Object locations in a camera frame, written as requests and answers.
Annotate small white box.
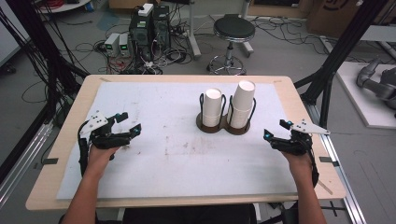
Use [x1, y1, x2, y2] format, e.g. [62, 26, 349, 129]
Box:
[137, 3, 155, 18]

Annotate grey power supply unit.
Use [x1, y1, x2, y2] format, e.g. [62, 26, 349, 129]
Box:
[119, 33, 132, 59]
[104, 32, 121, 59]

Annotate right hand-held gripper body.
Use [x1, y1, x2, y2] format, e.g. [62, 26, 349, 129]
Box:
[271, 119, 332, 156]

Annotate person's left hand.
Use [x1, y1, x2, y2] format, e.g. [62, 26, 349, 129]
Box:
[85, 145, 121, 178]

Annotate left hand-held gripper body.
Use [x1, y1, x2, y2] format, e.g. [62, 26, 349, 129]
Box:
[78, 110, 132, 149]

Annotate person's right hand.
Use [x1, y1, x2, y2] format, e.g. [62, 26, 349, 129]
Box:
[281, 150, 314, 179]

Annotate tangle of floor cables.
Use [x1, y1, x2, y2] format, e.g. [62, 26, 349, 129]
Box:
[92, 36, 194, 76]

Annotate light wooden table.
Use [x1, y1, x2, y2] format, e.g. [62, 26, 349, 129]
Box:
[25, 74, 347, 212]

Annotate black metal frame stand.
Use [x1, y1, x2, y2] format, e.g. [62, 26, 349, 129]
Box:
[293, 0, 396, 129]

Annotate stack of white paper cups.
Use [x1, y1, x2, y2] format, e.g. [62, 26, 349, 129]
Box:
[202, 88, 223, 128]
[227, 79, 257, 130]

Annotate black frame with cable bundle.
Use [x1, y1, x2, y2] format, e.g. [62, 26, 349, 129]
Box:
[0, 0, 91, 105]

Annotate grey metal stand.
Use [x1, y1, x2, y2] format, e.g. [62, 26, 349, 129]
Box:
[185, 0, 204, 61]

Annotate black computer tower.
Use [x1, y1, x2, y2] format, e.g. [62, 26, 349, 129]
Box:
[152, 5, 172, 52]
[128, 12, 155, 62]

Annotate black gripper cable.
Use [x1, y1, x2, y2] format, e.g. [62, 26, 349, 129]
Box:
[77, 120, 92, 177]
[306, 136, 320, 189]

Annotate cardboard box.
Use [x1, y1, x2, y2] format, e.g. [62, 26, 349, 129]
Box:
[305, 0, 369, 39]

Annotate black round stool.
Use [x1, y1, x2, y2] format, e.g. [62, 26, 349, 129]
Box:
[206, 13, 257, 77]

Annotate black floor cables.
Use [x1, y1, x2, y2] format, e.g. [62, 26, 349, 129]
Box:
[251, 16, 328, 56]

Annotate person's dark clothing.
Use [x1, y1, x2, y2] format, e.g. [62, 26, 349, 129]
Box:
[121, 203, 258, 224]

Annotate aluminium rail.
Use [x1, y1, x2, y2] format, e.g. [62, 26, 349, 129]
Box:
[0, 120, 54, 207]
[304, 102, 369, 224]

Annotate dark wire cup holder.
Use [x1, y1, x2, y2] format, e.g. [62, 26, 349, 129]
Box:
[195, 92, 257, 136]

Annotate white floor platform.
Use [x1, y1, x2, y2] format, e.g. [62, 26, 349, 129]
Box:
[335, 61, 396, 130]

